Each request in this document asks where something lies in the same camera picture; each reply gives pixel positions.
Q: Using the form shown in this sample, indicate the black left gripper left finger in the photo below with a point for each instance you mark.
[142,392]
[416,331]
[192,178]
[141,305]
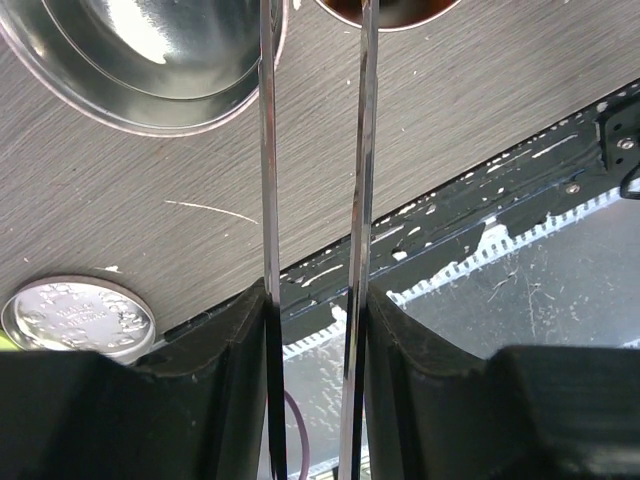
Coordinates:
[194,409]

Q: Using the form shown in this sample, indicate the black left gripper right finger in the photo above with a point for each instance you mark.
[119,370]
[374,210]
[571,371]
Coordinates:
[435,411]

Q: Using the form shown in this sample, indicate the tall pink lunch tin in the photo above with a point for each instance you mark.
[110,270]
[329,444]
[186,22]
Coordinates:
[164,69]

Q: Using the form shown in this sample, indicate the short pink lunch tin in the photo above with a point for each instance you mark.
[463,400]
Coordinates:
[394,15]

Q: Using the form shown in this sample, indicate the round metal lid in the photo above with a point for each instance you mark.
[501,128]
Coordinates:
[78,312]

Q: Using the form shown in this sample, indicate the green object behind lid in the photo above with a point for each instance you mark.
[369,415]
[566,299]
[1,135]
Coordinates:
[6,344]

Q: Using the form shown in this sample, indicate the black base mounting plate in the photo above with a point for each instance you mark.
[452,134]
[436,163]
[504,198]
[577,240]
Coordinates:
[551,172]

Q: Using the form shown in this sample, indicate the white slotted cable duct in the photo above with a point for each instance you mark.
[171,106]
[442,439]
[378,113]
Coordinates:
[494,244]

